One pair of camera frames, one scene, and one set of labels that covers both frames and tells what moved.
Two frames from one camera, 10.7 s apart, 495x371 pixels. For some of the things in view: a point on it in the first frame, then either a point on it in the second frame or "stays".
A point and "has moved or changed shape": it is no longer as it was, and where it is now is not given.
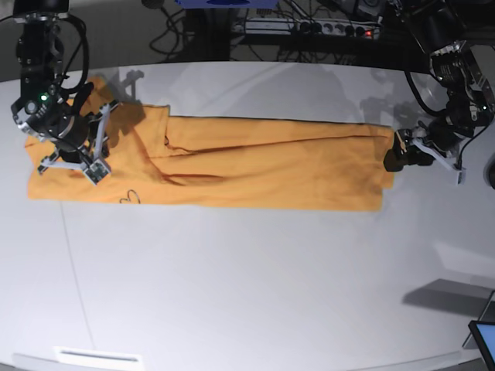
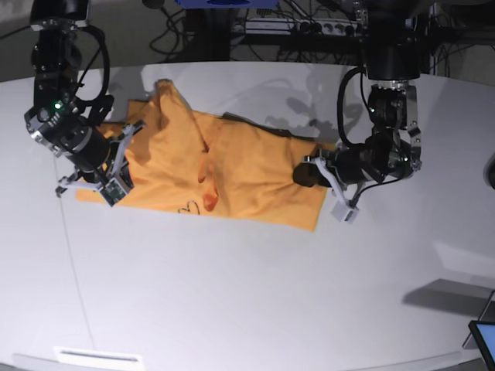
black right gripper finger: [397, 157] -> [309, 175]
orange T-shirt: [221, 161] has moved or changed shape
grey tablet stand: [487, 315] stays
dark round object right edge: [489, 172] stays
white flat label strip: [85, 355] stays
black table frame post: [206, 34] stays
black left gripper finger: [49, 162] -> [59, 190]
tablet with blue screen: [484, 333] stays
